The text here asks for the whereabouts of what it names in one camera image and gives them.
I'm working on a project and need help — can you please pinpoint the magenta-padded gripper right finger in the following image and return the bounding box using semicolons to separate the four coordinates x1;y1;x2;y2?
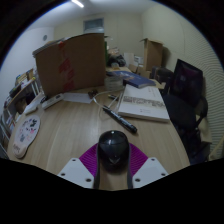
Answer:
126;143;169;190

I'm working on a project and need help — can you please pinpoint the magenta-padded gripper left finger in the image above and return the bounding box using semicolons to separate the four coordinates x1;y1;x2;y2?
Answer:
57;143;101;190

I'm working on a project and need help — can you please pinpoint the black computer mouse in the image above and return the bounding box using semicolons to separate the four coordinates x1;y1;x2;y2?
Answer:
97;129;131;174

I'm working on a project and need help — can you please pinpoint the white printed mouse pad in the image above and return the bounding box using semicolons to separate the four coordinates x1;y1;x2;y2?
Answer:
12;114;41;159

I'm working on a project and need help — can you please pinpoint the black marker pen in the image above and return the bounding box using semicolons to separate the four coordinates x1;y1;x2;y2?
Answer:
101;105;138;135

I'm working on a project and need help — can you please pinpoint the white book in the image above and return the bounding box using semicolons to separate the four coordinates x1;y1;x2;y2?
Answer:
117;83;171;123

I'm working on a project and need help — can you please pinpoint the white shelf unit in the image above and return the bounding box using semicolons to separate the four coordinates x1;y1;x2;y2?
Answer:
0;106;16;159

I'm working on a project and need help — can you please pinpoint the blue book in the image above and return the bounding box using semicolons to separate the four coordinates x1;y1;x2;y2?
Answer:
108;69;157;90

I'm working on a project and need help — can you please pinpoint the clear plastic container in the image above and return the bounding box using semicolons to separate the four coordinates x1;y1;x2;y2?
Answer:
104;75;125;92

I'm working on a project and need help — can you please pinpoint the black office chair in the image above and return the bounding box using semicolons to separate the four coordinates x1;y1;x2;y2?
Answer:
163;58;213;164

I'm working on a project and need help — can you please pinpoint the wooden side desk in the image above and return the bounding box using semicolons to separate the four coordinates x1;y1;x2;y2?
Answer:
3;68;39;116

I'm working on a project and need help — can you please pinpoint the large red-taped cardboard box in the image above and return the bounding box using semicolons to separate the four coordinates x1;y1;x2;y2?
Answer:
32;32;108;99

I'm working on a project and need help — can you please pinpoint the tall open cardboard box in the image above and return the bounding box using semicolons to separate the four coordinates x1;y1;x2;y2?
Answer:
139;37;164;72

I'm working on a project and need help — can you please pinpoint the ceiling tube light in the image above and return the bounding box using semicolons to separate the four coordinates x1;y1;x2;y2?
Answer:
70;0;85;9

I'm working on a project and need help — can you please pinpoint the white cable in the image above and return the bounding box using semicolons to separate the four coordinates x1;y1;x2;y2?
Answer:
92;88;125;111

